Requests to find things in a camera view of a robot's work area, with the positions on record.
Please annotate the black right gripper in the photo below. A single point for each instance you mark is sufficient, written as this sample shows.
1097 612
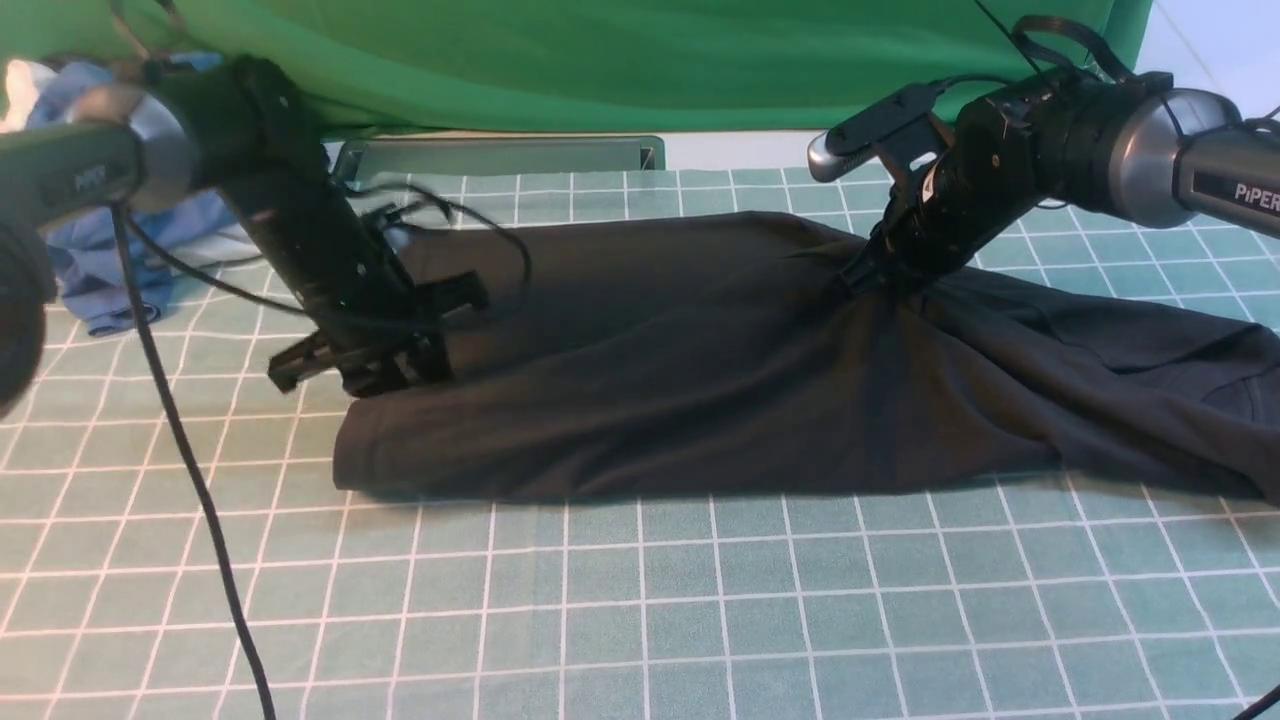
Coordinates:
955 205

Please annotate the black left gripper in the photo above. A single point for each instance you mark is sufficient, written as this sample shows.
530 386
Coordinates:
347 282

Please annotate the dark gray long-sleeve shirt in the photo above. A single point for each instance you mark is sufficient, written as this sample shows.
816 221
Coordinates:
717 356

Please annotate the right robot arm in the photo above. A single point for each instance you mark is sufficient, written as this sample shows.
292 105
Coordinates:
1139 150

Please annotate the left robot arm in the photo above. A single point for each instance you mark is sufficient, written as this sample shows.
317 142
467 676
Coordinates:
100 170

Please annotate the blue crumpled garment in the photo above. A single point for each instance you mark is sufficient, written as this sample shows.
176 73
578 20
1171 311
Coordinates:
92 282

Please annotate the green backdrop cloth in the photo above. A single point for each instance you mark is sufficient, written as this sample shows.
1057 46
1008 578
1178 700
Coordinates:
287 73

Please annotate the green checkered table mat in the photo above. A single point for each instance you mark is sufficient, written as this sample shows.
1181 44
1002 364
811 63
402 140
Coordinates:
1053 597

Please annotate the white crumpled garment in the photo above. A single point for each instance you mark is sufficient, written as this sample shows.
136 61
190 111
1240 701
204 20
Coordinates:
199 232

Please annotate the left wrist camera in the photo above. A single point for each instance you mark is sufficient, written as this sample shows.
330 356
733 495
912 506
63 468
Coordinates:
450 295

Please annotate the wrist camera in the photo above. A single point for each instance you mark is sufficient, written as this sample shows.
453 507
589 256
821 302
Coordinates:
450 295
897 130

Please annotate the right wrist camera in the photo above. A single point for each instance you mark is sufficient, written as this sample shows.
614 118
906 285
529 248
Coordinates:
897 130

